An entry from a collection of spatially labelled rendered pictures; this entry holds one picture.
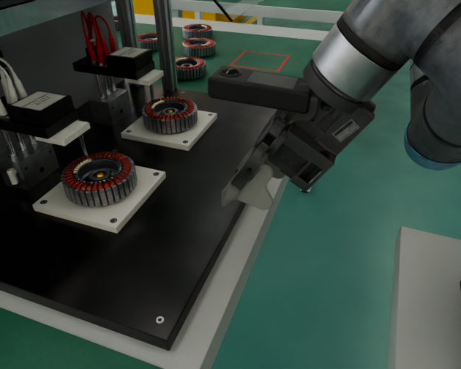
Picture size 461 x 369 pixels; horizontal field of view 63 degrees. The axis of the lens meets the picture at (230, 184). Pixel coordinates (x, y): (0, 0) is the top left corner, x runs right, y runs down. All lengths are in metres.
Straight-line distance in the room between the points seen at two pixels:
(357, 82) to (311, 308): 1.14
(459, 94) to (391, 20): 0.08
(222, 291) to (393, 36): 0.35
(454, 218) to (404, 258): 1.42
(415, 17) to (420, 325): 0.35
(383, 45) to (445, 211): 1.71
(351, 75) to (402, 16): 0.06
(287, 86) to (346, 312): 1.14
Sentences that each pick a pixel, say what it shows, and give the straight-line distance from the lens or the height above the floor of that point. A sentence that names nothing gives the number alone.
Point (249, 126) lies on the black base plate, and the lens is 0.82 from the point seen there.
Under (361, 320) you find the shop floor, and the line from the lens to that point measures 1.46.
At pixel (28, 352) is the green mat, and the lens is 0.51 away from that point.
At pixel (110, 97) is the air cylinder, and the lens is 0.86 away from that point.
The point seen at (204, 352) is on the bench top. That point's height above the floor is 0.75.
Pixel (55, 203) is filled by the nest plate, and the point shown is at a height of 0.78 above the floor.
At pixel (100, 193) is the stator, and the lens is 0.59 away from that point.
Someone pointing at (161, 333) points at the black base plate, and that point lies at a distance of 0.46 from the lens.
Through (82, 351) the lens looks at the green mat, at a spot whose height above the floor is 0.75.
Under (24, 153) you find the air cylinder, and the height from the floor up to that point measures 0.82.
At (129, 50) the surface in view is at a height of 0.92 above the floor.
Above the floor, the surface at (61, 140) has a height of 0.88.
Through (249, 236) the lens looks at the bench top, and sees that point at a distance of 0.58.
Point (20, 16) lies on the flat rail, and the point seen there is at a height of 1.03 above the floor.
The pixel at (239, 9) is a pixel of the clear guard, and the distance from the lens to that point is 0.68.
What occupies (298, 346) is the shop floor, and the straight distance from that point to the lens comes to 1.35.
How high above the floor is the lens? 1.15
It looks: 36 degrees down
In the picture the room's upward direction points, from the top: straight up
